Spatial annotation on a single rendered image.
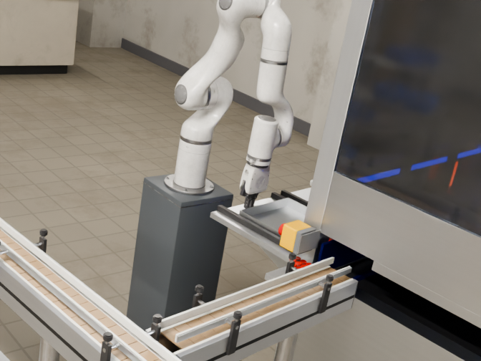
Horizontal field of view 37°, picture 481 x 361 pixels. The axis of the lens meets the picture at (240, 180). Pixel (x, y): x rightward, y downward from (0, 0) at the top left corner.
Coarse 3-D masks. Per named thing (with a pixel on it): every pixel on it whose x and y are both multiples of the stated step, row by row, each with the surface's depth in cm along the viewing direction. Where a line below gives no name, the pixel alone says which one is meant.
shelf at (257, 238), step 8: (296, 192) 279; (304, 192) 281; (264, 200) 266; (272, 200) 267; (232, 208) 253; (240, 208) 255; (216, 216) 246; (224, 216) 246; (224, 224) 244; (232, 224) 241; (240, 224) 242; (240, 232) 239; (248, 232) 237; (256, 240) 234; (264, 240) 234; (264, 248) 232; (272, 248) 230; (280, 248) 230; (280, 256) 228; (344, 264) 229
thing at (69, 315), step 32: (0, 224) 196; (0, 256) 186; (32, 256) 188; (0, 288) 182; (32, 288) 174; (64, 288) 177; (32, 320) 173; (64, 320) 163; (96, 320) 159; (128, 320) 161; (160, 320) 159; (64, 352) 165; (96, 352) 155; (128, 352) 151; (160, 352) 154
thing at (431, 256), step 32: (352, 192) 203; (352, 224) 204; (384, 224) 197; (416, 224) 190; (448, 224) 183; (384, 256) 198; (416, 256) 191; (448, 256) 185; (480, 256) 179; (416, 288) 193; (448, 288) 186; (480, 288) 180; (480, 320) 181
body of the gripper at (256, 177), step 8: (248, 168) 241; (256, 168) 241; (264, 168) 243; (248, 176) 241; (256, 176) 242; (264, 176) 245; (240, 184) 244; (248, 184) 241; (256, 184) 243; (264, 184) 247; (248, 192) 242; (256, 192) 245
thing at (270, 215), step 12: (264, 204) 253; (276, 204) 258; (288, 204) 263; (300, 204) 259; (252, 216) 241; (264, 216) 251; (276, 216) 253; (288, 216) 255; (300, 216) 256; (276, 228) 243
